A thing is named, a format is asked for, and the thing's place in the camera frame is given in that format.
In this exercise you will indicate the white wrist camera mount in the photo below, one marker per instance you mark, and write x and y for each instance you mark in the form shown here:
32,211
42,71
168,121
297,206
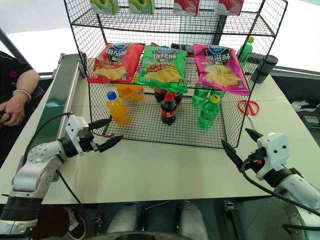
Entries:
76,126
273,150

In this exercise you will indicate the grey power strip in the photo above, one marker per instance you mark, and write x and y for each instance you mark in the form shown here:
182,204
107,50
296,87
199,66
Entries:
311,119

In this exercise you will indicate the red chips bag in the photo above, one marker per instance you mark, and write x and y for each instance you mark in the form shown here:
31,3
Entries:
115,63

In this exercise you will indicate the green soda bottle yellow cap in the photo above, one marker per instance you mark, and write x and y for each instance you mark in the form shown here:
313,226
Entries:
208,113

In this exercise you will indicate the grey robot leg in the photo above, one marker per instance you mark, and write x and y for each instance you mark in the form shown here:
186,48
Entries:
193,222
126,222

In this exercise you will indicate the tall green ribbed bottle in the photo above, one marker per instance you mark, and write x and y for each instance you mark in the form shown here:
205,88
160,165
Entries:
246,52

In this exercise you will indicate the black sneaker white sole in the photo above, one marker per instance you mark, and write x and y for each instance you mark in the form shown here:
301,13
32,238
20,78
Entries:
76,223

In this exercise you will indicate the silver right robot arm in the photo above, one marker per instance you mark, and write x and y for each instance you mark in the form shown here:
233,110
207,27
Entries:
297,192

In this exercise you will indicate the orange soda bottle blue cap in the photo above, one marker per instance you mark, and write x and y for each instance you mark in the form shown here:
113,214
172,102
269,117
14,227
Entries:
117,110

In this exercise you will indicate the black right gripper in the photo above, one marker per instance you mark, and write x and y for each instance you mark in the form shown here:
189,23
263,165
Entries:
253,160

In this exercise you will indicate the green chips bag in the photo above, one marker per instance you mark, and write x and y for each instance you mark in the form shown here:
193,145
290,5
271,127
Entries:
162,67

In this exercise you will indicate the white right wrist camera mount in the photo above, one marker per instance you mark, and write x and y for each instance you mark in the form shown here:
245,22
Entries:
273,150

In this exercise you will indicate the black flat box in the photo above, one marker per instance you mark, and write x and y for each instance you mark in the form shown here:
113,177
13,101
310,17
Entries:
258,56

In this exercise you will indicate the person's bare hand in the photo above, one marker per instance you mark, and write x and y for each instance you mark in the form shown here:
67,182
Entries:
13,112

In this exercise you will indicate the person's bare forearm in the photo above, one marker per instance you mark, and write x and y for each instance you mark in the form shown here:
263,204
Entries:
27,81

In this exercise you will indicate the green apple drink carton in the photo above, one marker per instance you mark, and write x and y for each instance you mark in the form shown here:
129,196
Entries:
142,6
105,5

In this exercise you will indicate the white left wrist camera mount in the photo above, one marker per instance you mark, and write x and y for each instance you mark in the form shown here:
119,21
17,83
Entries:
76,126

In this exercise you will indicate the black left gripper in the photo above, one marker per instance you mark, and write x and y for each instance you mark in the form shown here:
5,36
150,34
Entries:
87,145

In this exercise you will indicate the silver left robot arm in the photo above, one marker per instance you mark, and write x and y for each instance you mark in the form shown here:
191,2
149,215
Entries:
37,165

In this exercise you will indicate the cola bottle red cap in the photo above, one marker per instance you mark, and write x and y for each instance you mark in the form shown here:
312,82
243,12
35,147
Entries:
169,111

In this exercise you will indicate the black cylinder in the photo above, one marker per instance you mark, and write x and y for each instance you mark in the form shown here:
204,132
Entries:
265,68

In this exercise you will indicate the pink chips bag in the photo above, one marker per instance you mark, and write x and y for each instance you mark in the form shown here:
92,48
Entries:
220,67

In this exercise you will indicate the black table bracket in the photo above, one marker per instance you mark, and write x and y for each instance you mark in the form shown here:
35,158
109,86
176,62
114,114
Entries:
95,222
230,210

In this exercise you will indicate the green conveyor belt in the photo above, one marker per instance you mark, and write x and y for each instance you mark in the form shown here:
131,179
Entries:
62,82

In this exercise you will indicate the red strawberry drink carton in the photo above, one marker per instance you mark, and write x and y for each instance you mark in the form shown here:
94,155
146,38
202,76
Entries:
230,7
187,7

